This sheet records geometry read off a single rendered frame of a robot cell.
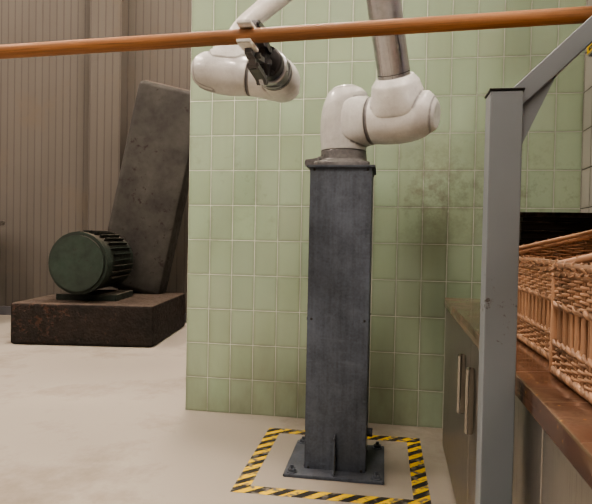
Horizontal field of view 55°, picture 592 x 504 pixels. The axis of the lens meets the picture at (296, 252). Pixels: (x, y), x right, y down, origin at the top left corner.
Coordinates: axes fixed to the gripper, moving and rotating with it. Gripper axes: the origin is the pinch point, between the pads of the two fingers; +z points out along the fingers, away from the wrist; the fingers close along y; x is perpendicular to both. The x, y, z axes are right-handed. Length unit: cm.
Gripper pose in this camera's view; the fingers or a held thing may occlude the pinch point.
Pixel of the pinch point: (247, 36)
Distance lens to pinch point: 127.2
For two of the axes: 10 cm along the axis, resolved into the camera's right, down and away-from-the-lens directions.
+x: -9.8, -0.2, 1.8
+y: -0.2, 10.0, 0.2
